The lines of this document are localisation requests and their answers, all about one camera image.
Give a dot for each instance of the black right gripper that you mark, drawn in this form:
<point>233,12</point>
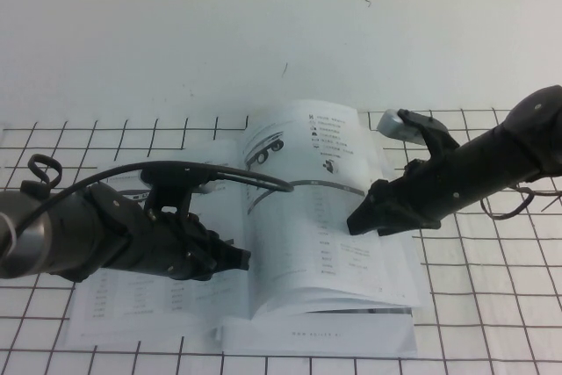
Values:
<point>408,204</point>

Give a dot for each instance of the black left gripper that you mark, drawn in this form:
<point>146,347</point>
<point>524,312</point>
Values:
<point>171,243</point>

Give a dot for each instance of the white product manual book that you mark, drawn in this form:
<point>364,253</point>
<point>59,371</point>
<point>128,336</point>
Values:
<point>307,252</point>

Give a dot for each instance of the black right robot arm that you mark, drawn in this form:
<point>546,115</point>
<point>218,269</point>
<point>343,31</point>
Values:
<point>492,160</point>

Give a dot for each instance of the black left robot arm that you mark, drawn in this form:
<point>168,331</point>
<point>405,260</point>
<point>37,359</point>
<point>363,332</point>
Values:
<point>52,234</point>

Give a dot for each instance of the closed white book with print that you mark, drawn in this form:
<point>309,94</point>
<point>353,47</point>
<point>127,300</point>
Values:
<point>329,334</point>

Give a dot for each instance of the white grid-pattern tablecloth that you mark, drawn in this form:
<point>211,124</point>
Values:
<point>483,283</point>

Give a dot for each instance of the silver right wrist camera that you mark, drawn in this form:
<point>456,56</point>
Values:
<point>397,129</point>

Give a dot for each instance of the black left camera mount bracket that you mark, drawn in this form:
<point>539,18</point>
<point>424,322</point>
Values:
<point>169,186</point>

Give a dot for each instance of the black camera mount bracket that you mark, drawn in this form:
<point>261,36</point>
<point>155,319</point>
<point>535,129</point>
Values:
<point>169,186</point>
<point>432,135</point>

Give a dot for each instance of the black right camera mount bracket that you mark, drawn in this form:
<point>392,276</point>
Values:
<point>432,135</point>

